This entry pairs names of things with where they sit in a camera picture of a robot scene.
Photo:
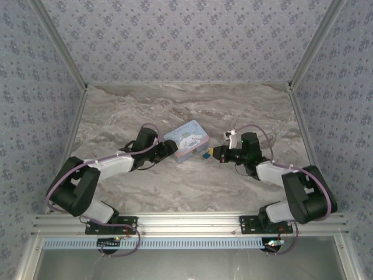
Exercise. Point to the small blue padlock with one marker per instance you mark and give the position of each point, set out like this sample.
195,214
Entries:
206,156

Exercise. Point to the blue cartoon tin box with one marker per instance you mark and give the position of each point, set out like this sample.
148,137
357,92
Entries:
186,140

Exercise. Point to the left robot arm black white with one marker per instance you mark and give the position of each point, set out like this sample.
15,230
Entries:
75,189

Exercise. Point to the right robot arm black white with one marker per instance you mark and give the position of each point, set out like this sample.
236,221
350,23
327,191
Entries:
303,198

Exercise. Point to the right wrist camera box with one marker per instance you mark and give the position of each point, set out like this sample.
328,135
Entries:
231,140

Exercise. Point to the aluminium front rail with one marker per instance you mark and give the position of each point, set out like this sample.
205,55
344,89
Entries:
186,223

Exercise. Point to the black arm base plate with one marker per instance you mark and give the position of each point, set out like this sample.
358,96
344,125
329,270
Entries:
128,226
249,224

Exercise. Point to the black bracket with circuit board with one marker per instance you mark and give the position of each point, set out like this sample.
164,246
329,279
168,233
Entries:
272,245
107,245

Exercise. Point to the aluminium frame post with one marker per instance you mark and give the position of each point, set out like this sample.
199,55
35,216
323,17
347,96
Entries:
59,43
317,43

